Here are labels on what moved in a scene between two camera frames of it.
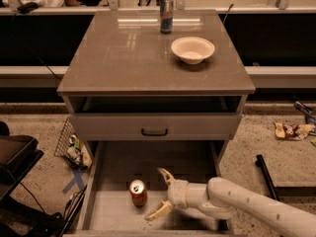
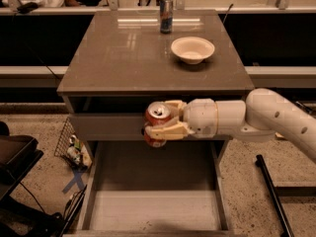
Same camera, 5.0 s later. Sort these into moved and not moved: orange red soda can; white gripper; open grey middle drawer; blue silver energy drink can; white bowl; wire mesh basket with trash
Moved: white gripper; orange red soda can
Not moved: blue silver energy drink can; open grey middle drawer; white bowl; wire mesh basket with trash
